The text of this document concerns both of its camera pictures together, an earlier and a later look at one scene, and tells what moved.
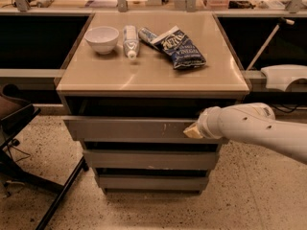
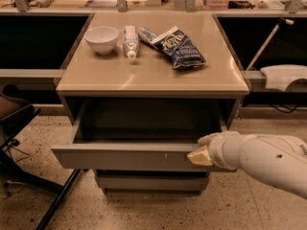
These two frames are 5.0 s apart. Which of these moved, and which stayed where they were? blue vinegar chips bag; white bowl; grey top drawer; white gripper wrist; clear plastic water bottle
Moved: white gripper wrist; grey top drawer
Stayed: blue vinegar chips bag; white bowl; clear plastic water bottle
